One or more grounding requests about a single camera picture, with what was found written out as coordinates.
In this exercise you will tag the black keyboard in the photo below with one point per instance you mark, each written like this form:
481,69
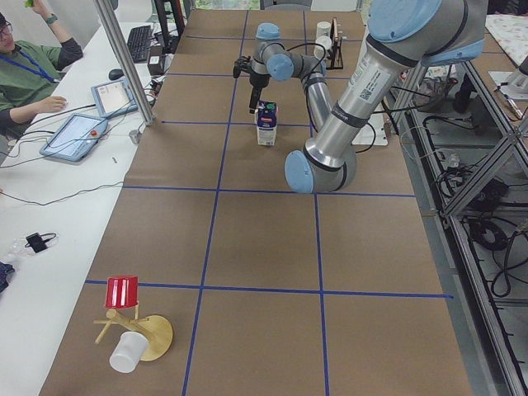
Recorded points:
138,43

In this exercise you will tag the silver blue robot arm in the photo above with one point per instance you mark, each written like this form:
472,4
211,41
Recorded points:
402,34

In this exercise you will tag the red plastic cup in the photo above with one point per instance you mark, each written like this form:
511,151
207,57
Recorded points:
122,292

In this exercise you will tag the black computer mouse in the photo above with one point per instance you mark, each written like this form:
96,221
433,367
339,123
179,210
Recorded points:
115,74

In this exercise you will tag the black wire cup rack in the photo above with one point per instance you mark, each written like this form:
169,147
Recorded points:
334,59

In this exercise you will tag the white upturned cup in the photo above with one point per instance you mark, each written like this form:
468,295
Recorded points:
322,46
323,28

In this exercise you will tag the blue white milk carton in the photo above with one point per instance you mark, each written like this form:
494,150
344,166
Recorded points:
266,122

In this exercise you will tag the person in green shirt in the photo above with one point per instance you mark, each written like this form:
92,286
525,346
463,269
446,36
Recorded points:
30,74

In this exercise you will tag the wooden cup tree stand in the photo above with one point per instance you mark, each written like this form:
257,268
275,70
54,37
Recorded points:
156,328

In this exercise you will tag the teach pendant far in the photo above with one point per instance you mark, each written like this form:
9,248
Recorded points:
114,98

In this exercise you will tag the white upturned cup right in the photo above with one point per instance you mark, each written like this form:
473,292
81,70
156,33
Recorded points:
322,46

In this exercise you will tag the teach pendant near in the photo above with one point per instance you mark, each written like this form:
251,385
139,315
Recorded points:
76,137

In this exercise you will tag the white camera stand base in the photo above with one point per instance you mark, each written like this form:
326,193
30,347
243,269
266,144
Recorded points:
372,133

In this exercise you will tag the teach pendant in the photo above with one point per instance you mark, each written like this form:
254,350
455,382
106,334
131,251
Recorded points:
114,98
76,137

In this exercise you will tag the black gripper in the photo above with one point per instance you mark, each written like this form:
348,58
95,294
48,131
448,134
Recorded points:
258,78

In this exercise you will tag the white plastic cup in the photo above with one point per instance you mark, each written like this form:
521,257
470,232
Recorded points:
128,352

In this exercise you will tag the aluminium profile post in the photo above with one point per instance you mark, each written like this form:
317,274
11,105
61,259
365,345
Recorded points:
120,49

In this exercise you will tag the white upturned cup left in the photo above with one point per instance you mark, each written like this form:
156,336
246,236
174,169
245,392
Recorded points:
323,28

